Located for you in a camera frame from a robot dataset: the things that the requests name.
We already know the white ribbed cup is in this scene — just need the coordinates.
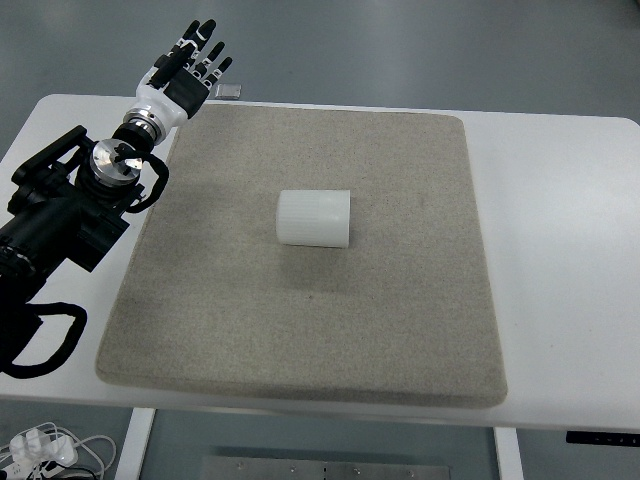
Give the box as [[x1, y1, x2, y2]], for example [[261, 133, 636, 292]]
[[275, 188, 352, 250]]

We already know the white power adapter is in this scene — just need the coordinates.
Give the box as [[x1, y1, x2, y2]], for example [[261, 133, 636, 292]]
[[8, 427, 80, 470]]

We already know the white and black hand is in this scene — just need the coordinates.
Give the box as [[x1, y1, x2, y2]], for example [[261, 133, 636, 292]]
[[130, 18, 235, 130]]

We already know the black table control panel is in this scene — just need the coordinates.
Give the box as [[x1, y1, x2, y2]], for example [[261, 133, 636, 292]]
[[565, 430, 640, 445]]

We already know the white cable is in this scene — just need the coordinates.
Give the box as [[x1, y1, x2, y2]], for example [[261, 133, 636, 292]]
[[0, 421, 118, 479]]

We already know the white table leg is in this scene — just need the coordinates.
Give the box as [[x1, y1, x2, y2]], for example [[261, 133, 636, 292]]
[[115, 408, 158, 480], [493, 427, 526, 480]]

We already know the beige felt mat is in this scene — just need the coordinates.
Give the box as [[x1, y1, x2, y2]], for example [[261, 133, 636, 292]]
[[94, 102, 509, 412]]

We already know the grey metal plate with screws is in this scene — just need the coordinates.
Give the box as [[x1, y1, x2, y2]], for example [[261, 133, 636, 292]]
[[201, 455, 450, 480]]

